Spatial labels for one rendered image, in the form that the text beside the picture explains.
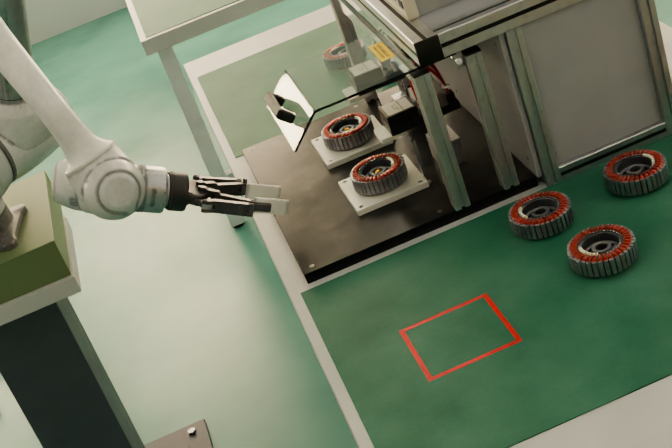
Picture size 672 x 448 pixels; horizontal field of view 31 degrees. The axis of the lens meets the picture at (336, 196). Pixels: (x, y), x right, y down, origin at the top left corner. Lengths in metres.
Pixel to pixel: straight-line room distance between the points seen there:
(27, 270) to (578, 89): 1.19
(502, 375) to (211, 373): 1.76
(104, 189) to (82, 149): 0.10
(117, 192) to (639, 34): 0.97
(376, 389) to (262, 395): 1.44
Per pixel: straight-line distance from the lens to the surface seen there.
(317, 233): 2.37
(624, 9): 2.27
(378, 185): 2.38
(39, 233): 2.69
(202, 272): 4.04
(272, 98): 2.24
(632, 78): 2.32
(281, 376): 3.40
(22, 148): 2.72
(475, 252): 2.18
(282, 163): 2.69
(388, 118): 2.36
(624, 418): 1.76
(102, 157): 2.14
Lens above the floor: 1.89
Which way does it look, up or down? 27 degrees down
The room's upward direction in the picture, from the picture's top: 20 degrees counter-clockwise
